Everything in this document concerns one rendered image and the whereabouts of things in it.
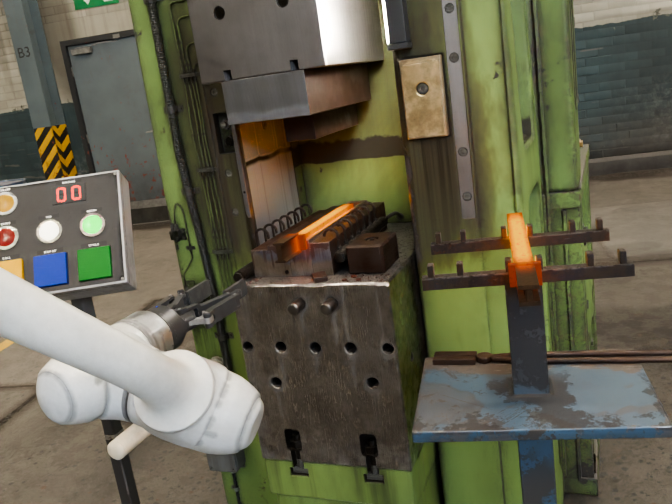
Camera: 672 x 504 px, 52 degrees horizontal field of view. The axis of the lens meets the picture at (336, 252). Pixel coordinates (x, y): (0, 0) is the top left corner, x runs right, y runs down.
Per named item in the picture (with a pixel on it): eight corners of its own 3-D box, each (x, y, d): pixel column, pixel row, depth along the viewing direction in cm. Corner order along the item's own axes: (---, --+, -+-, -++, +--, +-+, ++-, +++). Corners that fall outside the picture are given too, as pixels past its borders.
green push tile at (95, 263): (111, 276, 156) (109, 244, 158) (78, 281, 156) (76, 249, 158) (114, 278, 158) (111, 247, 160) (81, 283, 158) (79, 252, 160)
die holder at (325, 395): (411, 471, 154) (388, 282, 144) (261, 458, 169) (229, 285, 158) (460, 365, 204) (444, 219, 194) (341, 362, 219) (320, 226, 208)
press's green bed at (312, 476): (432, 642, 166) (410, 470, 155) (292, 617, 180) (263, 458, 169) (472, 503, 216) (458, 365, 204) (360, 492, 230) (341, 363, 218)
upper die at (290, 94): (310, 115, 146) (303, 69, 143) (228, 125, 153) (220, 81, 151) (371, 99, 183) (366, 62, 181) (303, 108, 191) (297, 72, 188)
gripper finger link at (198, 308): (173, 309, 110) (178, 310, 109) (227, 287, 118) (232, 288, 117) (178, 332, 111) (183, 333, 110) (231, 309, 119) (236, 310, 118)
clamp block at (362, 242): (385, 273, 150) (381, 245, 148) (348, 274, 153) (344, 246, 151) (400, 258, 161) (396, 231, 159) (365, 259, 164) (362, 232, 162)
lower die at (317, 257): (333, 275, 154) (328, 238, 152) (255, 277, 162) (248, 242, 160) (387, 228, 192) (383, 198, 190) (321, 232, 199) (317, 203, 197)
